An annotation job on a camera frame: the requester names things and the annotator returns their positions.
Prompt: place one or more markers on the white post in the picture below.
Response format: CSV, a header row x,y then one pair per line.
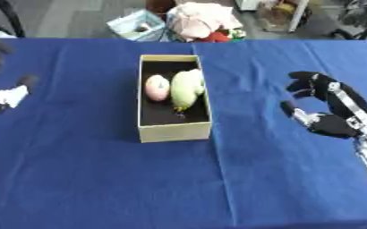
x,y
298,15

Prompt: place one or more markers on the red soft toy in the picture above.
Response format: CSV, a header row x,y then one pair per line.
x,y
217,37

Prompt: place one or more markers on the pale blue open box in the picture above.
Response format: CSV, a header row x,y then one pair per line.
x,y
137,25

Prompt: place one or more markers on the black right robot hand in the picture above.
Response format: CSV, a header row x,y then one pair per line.
x,y
332,119

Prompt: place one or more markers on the tan cardboard box black inside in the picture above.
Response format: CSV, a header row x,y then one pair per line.
x,y
173,98

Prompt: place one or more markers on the black tripod base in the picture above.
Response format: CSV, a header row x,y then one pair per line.
x,y
350,33

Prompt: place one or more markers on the green toy pear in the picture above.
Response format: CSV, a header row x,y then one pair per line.
x,y
185,89

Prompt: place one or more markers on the clear bag with yellow item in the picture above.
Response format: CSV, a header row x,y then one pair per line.
x,y
278,14

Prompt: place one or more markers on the pink toy peach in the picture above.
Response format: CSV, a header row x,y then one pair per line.
x,y
157,87

